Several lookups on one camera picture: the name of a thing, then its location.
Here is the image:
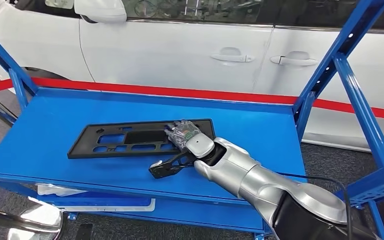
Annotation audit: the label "red barrier belt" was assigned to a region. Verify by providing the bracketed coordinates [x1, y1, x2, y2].
[0, 77, 384, 122]

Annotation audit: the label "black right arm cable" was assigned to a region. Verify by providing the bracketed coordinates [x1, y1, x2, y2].
[274, 171, 355, 240]

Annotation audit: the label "white car door handle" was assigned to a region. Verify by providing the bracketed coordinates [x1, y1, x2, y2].
[210, 47, 256, 64]
[269, 50, 319, 67]

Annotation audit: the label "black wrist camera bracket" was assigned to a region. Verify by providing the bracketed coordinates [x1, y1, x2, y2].
[148, 149, 196, 180]

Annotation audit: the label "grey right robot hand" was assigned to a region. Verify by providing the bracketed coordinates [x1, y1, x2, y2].
[163, 119, 203, 149]

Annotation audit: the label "black robot foot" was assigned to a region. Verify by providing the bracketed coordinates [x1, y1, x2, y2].
[76, 223, 94, 240]

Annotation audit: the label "black plastic frame part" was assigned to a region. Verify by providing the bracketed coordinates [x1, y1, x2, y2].
[67, 118, 217, 160]

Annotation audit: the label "white car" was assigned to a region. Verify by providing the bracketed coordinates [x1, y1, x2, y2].
[0, 0, 384, 153]

